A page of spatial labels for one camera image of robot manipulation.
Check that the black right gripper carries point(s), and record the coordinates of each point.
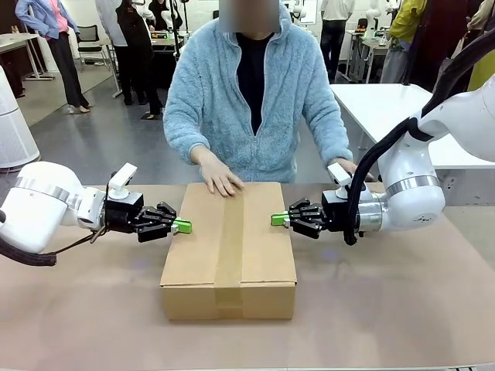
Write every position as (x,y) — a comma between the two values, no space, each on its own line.
(334,210)

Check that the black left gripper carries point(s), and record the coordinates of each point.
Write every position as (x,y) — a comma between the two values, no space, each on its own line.
(121,214)

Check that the brown cardboard box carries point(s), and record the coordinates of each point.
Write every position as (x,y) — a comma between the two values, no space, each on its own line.
(193,251)

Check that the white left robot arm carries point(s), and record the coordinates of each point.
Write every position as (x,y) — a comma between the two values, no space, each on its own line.
(35,201)

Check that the person's right forearm blue sleeve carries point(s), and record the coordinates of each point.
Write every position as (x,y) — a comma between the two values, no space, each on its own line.
(185,147)

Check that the person's left forearm blue sleeve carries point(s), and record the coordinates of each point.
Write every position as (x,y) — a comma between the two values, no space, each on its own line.
(336,147)

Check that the person's left hand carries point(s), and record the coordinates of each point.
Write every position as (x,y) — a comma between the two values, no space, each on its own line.
(346,161)

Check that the person's right hand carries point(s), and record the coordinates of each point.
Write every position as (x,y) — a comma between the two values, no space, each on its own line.
(220,178)

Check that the brown tape strip on box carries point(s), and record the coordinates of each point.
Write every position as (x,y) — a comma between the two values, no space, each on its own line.
(230,251)

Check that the white side table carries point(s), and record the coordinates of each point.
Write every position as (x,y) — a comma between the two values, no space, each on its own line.
(379,112)

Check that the person in blue fleece jacket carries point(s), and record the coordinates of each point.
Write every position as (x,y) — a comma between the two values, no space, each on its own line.
(216,96)

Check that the white air purifier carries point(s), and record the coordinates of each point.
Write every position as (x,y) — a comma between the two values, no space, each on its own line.
(13,127)

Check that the person in black apron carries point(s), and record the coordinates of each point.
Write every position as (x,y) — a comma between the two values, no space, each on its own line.
(133,46)

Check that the grey background workbench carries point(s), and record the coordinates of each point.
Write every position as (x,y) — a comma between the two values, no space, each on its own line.
(367,44)

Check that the background desk with green item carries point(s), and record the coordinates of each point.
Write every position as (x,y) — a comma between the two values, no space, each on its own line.
(166,38)

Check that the black stand pole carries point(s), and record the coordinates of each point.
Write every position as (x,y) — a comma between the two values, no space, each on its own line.
(176,38)

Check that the person white shirt dark trousers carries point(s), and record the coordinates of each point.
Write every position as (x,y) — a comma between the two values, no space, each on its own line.
(336,31)

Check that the black mesh office chair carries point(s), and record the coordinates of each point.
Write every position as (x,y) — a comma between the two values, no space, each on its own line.
(89,35)

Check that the person in white shirt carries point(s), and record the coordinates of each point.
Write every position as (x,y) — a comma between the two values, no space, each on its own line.
(108,23)

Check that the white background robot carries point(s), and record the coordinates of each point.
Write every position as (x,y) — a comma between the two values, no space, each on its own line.
(373,11)

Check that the person in yellow jacket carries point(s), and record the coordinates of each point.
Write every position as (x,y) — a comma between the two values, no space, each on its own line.
(406,19)

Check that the person in black clothes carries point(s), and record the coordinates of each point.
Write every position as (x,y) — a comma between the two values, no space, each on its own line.
(444,38)

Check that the light wooden table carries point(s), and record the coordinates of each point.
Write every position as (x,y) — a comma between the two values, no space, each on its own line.
(15,38)

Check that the figure in blue shirt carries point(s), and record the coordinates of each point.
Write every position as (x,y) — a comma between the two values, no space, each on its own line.
(36,19)

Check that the person in beige jacket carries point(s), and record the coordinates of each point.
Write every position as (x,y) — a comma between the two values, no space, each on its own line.
(485,15)

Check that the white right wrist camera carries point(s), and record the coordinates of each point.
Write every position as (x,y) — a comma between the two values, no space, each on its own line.
(338,172)

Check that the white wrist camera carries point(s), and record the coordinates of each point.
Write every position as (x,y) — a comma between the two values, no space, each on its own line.
(338,172)
(123,174)

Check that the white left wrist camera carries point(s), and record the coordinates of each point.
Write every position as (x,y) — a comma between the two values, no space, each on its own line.
(123,174)

